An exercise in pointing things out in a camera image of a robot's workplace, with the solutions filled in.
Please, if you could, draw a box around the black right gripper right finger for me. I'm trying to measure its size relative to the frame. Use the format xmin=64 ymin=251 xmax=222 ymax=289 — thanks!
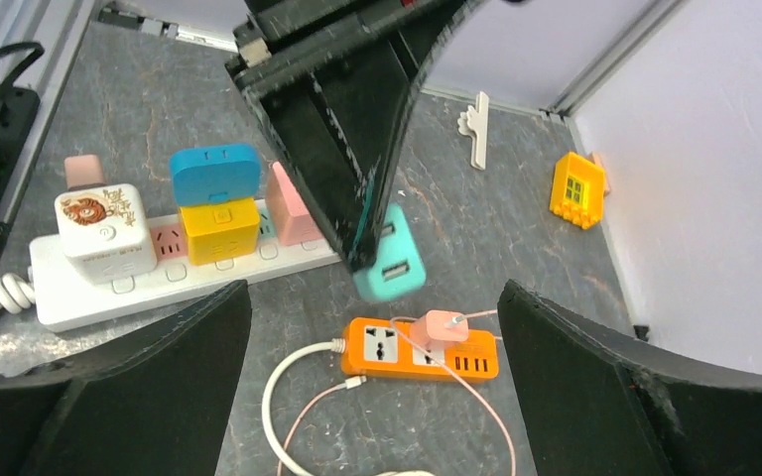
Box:
xmin=497 ymin=281 xmax=762 ymax=475

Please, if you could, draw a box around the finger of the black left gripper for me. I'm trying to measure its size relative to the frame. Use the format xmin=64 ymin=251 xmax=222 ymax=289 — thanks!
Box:
xmin=225 ymin=1 xmax=477 ymax=271

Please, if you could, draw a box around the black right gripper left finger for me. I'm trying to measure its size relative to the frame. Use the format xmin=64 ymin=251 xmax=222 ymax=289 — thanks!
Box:
xmin=0 ymin=281 xmax=252 ymax=475

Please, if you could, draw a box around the blue rounded adapter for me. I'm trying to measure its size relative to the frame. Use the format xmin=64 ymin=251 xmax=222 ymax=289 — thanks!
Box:
xmin=169 ymin=144 xmax=262 ymax=206

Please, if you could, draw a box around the white multicolour power strip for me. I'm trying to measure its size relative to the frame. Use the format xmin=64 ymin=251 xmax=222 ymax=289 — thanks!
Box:
xmin=29 ymin=199 xmax=339 ymax=332

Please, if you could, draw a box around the pink cube socket adapter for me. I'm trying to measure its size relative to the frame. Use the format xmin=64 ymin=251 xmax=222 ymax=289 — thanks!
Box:
xmin=265 ymin=162 xmax=323 ymax=246

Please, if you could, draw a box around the pink charger with cable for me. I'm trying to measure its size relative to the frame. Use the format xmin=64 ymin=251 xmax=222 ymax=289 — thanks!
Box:
xmin=261 ymin=309 xmax=518 ymax=475

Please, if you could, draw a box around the white cube adapter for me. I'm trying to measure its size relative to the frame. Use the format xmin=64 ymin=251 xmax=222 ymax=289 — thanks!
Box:
xmin=54 ymin=183 xmax=158 ymax=284

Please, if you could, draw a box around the yellow cube socket adapter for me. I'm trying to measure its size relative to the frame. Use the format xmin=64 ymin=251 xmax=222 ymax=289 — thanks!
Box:
xmin=179 ymin=197 xmax=260 ymax=266

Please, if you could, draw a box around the teal plug adapter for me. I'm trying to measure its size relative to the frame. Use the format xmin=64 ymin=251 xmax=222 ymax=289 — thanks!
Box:
xmin=352 ymin=203 xmax=427 ymax=302

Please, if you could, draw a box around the small pink plug adapter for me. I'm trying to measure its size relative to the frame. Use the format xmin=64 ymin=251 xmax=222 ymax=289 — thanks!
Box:
xmin=63 ymin=154 xmax=106 ymax=191

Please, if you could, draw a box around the yellow toy brick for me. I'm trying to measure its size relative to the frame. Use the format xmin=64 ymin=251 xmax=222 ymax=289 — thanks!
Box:
xmin=549 ymin=152 xmax=607 ymax=230

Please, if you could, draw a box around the white flat bracket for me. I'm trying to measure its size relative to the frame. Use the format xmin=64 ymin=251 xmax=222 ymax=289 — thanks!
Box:
xmin=457 ymin=91 xmax=490 ymax=171

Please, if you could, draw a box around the white coiled cable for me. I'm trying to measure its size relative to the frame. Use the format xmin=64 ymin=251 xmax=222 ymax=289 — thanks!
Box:
xmin=261 ymin=339 xmax=439 ymax=476

